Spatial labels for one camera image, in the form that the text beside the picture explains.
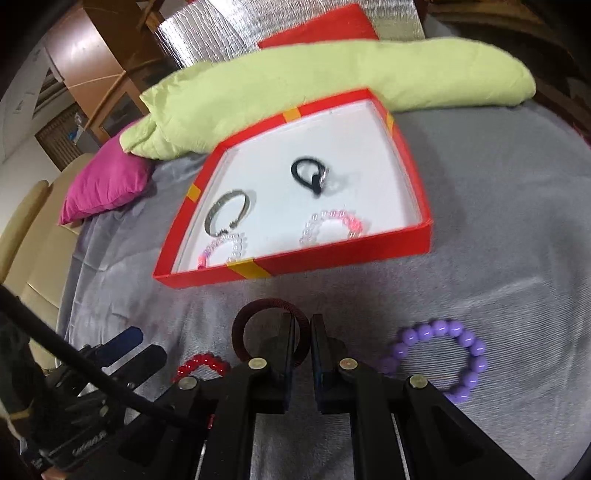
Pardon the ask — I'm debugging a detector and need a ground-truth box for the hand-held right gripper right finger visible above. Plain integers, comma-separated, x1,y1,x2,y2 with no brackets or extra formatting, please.
311,314,536,480

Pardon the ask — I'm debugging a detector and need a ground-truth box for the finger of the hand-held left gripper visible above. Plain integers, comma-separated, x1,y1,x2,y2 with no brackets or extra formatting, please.
104,346,168,393
81,327,143,370

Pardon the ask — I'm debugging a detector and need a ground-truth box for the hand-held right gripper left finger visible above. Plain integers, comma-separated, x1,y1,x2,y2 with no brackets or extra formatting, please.
117,313,298,480

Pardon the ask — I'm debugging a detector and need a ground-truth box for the maroon hair tie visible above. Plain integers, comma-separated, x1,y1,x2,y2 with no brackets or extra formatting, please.
232,298,311,365

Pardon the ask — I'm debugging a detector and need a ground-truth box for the red bead bracelet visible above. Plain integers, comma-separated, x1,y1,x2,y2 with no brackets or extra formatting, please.
173,353,230,384

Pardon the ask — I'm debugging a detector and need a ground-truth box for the white pink bead bracelet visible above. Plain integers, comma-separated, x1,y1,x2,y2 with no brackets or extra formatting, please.
198,232,247,270

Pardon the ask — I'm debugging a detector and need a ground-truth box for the clear pink bead bracelet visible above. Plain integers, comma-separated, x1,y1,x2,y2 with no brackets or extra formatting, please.
299,209,365,247

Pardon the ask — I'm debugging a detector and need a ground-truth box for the silver metal bangle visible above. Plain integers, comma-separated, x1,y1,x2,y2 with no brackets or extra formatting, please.
204,190,256,236

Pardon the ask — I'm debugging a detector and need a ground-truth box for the black hair tie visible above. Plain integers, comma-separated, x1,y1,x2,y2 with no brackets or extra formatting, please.
291,158,331,197

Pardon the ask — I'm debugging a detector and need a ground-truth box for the red shallow cardboard box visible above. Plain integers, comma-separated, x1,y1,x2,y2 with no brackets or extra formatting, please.
153,88,434,291

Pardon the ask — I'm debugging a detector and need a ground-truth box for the beige sofa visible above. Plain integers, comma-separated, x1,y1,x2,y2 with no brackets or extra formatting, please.
0,152,100,370

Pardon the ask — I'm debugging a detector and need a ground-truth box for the magenta pillow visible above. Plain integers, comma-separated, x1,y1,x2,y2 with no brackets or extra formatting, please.
59,136,155,225

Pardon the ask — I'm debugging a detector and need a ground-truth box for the grey blanket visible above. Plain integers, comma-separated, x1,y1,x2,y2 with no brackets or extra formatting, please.
55,99,591,480

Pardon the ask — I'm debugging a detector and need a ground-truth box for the light green quilt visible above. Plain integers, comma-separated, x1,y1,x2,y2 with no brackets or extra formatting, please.
119,37,537,161

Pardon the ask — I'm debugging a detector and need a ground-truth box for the wooden cabinet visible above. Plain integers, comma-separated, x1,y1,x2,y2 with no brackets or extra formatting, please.
46,0,185,153

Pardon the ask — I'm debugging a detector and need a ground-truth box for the silver foil insulation mat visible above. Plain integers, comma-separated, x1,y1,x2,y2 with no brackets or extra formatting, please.
154,0,426,72

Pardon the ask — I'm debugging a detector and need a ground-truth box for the red pillow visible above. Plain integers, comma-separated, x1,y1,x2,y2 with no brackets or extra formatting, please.
257,4,380,49

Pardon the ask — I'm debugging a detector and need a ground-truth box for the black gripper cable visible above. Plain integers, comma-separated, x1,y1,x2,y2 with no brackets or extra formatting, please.
0,284,204,428

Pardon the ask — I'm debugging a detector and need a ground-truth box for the purple bead bracelet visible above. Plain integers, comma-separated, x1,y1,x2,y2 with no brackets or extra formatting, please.
378,320,489,401

